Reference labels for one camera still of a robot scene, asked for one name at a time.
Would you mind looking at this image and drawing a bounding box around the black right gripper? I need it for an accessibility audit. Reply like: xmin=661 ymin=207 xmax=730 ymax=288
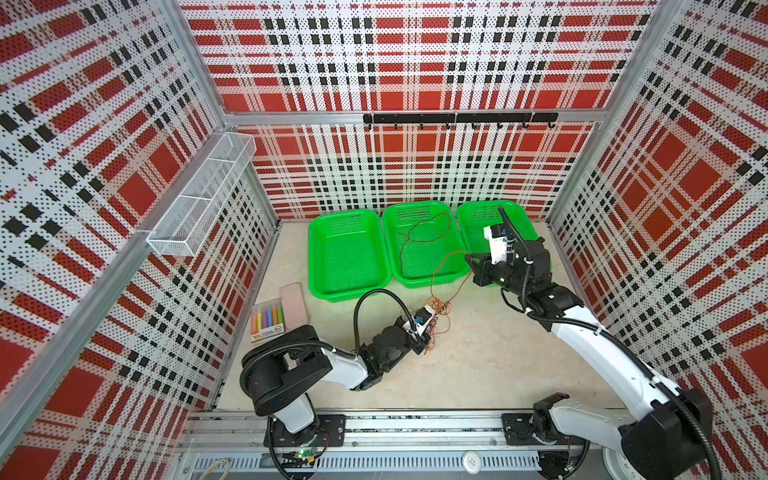
xmin=466 ymin=254 xmax=528 ymax=300

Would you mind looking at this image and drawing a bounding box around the red thin cable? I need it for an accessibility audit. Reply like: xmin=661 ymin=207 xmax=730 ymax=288
xmin=397 ymin=211 xmax=454 ymax=274

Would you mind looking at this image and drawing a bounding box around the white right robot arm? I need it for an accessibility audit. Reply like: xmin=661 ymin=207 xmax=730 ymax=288
xmin=457 ymin=201 xmax=723 ymax=479

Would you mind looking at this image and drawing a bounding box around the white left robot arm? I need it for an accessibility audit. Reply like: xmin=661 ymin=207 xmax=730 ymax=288
xmin=239 ymin=288 xmax=437 ymax=436

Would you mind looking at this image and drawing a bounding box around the right green plastic basket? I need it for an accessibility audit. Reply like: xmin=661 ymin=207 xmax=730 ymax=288
xmin=457 ymin=200 xmax=551 ymax=292

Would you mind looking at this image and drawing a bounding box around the green plastic basket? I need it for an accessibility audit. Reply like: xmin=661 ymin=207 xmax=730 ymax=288
xmin=308 ymin=210 xmax=392 ymax=302
xmin=382 ymin=201 xmax=469 ymax=289
xmin=457 ymin=200 xmax=551 ymax=292

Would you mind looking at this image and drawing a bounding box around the middle green plastic basket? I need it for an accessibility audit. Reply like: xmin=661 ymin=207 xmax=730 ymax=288
xmin=382 ymin=201 xmax=469 ymax=289

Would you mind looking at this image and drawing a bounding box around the left green plastic basket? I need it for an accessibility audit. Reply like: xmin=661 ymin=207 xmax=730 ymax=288
xmin=308 ymin=210 xmax=392 ymax=302

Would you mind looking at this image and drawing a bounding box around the pink eraser block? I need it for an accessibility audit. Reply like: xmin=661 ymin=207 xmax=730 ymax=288
xmin=280 ymin=282 xmax=309 ymax=331

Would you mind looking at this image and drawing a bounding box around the coloured marker pack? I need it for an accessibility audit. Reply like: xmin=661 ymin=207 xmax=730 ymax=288
xmin=250 ymin=299 xmax=286 ymax=344

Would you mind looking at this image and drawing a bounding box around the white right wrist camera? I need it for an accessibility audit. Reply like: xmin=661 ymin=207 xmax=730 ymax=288
xmin=483 ymin=224 xmax=516 ymax=265

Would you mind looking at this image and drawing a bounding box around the black hook rail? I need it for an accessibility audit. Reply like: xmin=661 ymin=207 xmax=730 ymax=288
xmin=362 ymin=112 xmax=559 ymax=126

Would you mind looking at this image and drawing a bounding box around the metal base rail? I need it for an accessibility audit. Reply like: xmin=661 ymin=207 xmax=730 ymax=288
xmin=168 ymin=410 xmax=639 ymax=479

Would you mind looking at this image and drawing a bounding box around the white wire mesh shelf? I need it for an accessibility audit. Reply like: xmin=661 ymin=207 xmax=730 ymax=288
xmin=147 ymin=132 xmax=256 ymax=257

